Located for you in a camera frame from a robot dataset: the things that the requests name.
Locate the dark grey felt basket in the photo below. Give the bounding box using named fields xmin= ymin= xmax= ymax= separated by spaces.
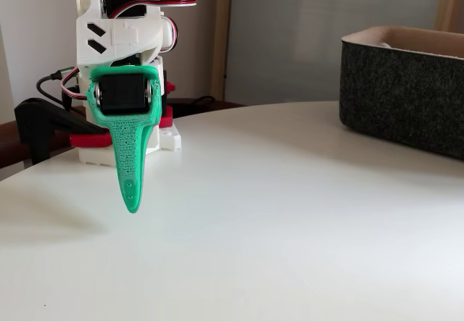
xmin=339 ymin=25 xmax=464 ymax=162

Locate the black and red clamp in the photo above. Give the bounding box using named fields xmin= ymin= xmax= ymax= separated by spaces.
xmin=14 ymin=98 xmax=113 ymax=166
xmin=159 ymin=80 xmax=178 ymax=130

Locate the black power cable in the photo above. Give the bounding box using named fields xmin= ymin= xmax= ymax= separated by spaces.
xmin=60 ymin=87 xmax=79 ymax=112

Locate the red white black servo cable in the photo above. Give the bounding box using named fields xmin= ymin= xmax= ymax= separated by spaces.
xmin=108 ymin=0 xmax=197 ymax=20
xmin=60 ymin=66 xmax=91 ymax=99

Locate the black USB cable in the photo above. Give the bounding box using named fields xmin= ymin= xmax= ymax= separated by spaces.
xmin=35 ymin=67 xmax=79 ymax=110

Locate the thin black cable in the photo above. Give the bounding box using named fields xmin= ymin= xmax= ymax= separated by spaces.
xmin=175 ymin=95 xmax=218 ymax=110

